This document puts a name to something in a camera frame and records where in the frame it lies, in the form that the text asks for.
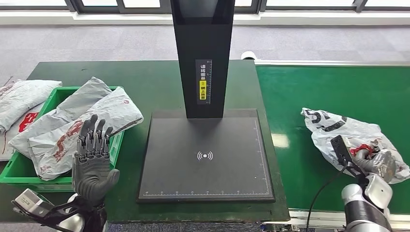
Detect crumpled grey parcel bag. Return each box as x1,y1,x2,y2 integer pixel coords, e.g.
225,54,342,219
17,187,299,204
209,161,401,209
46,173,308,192
0,79,63,133

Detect white parcel bag black print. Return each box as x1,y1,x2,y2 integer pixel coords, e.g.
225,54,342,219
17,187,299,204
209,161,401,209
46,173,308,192
301,108,410,185

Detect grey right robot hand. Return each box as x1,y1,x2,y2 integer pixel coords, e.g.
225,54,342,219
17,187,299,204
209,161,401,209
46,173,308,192
352,147,398,184

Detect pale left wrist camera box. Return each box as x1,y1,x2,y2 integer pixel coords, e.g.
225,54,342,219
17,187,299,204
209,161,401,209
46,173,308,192
12,188,54,218

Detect black inbound scanner machine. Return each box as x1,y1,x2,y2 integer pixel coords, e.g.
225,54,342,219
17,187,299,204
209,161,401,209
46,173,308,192
137,0,276,204

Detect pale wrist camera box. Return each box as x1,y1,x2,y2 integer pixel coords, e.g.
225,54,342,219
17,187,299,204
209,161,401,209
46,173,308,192
330,135,364,178
12,188,54,218

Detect green conveyor belt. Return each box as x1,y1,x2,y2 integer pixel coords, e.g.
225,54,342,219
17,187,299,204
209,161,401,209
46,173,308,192
255,65,410,215

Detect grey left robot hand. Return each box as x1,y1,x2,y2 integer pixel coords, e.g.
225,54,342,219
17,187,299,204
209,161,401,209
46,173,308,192
72,114,121,205

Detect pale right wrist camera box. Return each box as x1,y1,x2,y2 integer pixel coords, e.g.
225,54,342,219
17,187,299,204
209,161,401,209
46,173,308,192
330,135,364,178

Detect plain grey parcel bag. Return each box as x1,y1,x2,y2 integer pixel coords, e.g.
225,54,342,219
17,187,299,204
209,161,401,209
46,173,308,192
8,76,113,159

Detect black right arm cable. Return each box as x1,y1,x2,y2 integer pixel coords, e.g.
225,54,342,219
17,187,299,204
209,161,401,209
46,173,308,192
306,165,348,232

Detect grey parcel bag red print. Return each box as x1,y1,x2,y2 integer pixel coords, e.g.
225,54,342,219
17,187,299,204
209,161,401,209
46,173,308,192
28,86,145,182

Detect green plastic crate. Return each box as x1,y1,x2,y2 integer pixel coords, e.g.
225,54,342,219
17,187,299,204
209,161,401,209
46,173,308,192
0,86,126,193

